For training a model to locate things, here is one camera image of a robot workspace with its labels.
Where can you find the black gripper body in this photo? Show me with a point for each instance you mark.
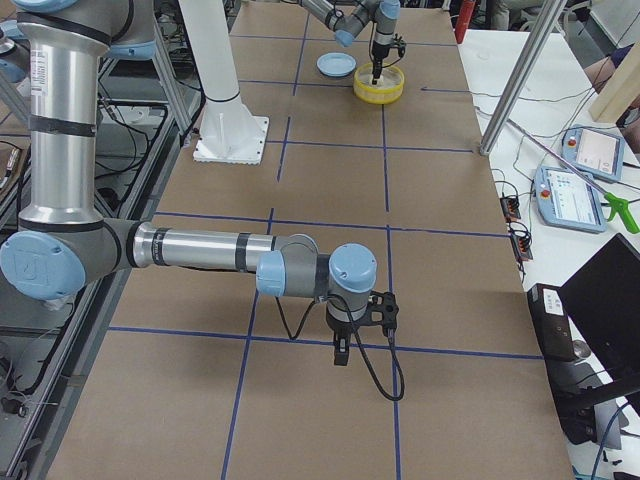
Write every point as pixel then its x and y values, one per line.
pixel 340 330
pixel 377 53

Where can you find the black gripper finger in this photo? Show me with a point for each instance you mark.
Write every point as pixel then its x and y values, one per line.
pixel 376 71
pixel 341 351

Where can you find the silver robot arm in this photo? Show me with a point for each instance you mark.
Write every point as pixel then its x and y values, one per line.
pixel 382 14
pixel 63 243

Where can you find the yellow round steamer basket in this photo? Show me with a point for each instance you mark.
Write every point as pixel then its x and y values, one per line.
pixel 387 89

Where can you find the blue tape strip lengthwise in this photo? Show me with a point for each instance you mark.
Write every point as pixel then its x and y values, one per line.
pixel 395 377

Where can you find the light blue plate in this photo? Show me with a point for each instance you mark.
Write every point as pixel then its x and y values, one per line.
pixel 336 64

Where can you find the red fire extinguisher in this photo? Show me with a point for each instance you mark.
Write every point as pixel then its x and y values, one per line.
pixel 463 20

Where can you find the far orange black connector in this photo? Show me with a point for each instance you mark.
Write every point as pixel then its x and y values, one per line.
pixel 510 203

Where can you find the orange black connector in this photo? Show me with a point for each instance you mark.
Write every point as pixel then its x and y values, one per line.
pixel 510 203
pixel 521 240

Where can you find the near orange black connector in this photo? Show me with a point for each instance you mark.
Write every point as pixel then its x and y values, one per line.
pixel 521 240

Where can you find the black box with label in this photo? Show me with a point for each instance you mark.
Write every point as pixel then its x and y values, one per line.
pixel 550 322

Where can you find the blue tape strip crosswise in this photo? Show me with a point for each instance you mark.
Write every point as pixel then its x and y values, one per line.
pixel 270 339

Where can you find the near teach pendant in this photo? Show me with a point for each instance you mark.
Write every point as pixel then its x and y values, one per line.
pixel 566 201

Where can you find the teach pendant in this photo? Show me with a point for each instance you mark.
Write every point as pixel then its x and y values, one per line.
pixel 566 201
pixel 594 151

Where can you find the far teach pendant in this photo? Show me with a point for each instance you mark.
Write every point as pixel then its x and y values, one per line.
pixel 594 151

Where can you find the wooden beam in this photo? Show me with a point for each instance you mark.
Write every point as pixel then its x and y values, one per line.
pixel 616 81

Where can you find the black laptop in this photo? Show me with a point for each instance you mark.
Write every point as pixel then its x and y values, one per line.
pixel 602 301

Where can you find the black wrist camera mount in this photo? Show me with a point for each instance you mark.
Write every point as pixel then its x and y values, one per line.
pixel 382 311

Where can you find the white pedestal column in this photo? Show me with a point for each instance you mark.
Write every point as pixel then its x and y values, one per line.
pixel 229 133

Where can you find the aluminium frame post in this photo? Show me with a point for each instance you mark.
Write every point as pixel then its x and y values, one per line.
pixel 533 47

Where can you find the green handled grabber tool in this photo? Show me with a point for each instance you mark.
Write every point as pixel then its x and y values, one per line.
pixel 619 206

